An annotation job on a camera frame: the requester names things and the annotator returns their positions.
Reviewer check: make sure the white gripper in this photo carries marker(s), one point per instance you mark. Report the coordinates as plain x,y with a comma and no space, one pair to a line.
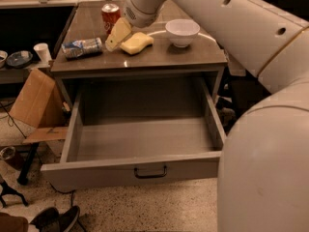
136,15

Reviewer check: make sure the yellow sponge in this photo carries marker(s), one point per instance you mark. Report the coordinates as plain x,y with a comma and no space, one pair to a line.
136,43

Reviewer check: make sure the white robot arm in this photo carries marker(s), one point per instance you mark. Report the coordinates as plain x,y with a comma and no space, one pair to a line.
263,176

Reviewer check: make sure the grey drawer cabinet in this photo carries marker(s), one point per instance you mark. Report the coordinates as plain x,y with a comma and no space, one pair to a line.
203,55

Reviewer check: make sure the open grey top drawer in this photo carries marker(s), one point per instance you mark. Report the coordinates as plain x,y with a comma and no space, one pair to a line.
116,126

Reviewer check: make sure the red soda can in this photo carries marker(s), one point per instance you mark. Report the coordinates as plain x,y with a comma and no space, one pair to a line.
110,14

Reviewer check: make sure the crumpled blue chip bag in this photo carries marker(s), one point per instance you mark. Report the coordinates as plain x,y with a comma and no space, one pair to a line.
79,48

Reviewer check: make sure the white bowl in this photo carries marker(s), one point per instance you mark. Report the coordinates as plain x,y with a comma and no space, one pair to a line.
181,32

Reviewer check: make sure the white paper cup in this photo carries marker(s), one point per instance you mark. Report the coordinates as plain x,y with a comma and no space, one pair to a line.
43,52

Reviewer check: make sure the dark round plate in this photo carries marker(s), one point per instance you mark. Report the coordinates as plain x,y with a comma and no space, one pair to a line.
20,59

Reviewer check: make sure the brown cardboard box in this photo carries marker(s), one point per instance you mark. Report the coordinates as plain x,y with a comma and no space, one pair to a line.
40,106

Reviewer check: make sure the black office chair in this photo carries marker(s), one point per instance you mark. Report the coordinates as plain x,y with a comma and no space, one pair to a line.
237,93

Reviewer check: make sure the dark cup on floor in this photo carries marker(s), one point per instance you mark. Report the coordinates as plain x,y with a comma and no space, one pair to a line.
12,157

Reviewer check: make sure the black stand leg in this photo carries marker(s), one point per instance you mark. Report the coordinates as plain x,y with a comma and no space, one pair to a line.
7,190

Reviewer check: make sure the black shoe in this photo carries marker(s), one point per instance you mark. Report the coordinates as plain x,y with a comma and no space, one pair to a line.
50,220

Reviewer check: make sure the black drawer handle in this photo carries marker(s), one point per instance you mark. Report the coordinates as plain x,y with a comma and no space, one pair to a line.
144,174

